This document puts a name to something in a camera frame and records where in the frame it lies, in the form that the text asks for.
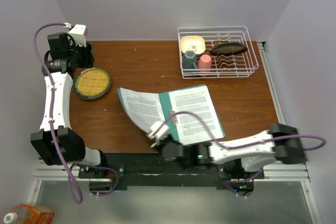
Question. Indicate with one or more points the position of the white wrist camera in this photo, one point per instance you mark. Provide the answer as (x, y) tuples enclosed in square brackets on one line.
[(158, 131), (79, 33)]

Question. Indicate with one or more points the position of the green file folder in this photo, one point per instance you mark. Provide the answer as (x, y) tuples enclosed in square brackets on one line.
[(166, 105)]

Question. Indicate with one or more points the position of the printed white paper sheet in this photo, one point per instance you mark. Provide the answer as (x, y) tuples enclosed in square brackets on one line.
[(144, 109)]

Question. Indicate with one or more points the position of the pink cup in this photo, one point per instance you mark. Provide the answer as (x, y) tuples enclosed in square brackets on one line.
[(204, 65)]

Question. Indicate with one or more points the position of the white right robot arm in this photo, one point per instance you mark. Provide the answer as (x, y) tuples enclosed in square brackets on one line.
[(279, 143)]

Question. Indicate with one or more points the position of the orange drink bottle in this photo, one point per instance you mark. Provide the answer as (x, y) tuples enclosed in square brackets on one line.
[(24, 213)]

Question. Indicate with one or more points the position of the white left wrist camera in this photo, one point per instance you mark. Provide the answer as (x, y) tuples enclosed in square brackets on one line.
[(79, 33)]

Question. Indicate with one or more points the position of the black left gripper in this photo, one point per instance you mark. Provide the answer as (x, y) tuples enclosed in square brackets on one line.
[(88, 59)]

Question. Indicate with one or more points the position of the dark brown oval plate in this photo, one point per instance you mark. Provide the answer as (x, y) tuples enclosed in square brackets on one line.
[(228, 49)]

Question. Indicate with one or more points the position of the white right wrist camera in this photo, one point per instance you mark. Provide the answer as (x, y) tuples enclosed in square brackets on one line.
[(158, 131)]

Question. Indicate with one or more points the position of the printed paper stack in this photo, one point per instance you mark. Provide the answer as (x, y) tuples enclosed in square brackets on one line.
[(198, 101)]

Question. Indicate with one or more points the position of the round woven yellow coaster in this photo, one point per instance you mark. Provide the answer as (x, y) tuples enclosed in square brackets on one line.
[(92, 83)]

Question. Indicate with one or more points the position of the grey-blue mug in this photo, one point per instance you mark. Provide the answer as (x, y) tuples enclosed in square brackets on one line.
[(189, 60)]

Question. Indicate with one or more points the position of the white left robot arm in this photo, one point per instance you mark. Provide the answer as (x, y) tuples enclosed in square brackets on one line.
[(68, 52)]

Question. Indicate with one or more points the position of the white wire dish rack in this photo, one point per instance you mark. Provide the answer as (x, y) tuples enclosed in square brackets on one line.
[(236, 66)]

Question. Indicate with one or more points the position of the cream square bowl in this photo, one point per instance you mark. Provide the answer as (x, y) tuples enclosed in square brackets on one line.
[(193, 43)]

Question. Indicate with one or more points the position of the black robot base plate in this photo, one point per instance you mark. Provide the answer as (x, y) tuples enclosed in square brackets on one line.
[(150, 169)]

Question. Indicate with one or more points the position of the metal folder clip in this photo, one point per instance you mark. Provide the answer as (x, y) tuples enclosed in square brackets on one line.
[(174, 117)]

